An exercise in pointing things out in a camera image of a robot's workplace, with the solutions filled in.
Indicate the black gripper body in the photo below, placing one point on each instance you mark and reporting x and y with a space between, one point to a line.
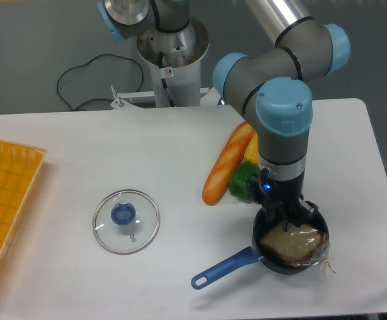
279 199

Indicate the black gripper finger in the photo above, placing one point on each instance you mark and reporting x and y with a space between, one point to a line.
304 212
277 213

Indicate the toast slice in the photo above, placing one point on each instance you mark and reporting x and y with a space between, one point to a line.
297 248

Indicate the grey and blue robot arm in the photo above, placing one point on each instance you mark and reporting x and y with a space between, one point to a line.
271 93

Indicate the green bell pepper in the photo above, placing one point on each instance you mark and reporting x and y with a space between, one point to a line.
238 184

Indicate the yellow bell pepper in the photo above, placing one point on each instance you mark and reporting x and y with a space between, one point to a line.
251 152

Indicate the orange baguette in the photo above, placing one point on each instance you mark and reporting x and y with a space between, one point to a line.
230 157

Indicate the glass lid with blue knob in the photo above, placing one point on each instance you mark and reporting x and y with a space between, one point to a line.
126 222

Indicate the yellow woven basket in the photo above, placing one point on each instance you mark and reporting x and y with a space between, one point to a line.
19 167

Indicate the dark pot with blue handle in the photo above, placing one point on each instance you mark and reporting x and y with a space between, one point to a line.
251 254

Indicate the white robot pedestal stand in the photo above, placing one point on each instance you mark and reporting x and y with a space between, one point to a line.
173 49

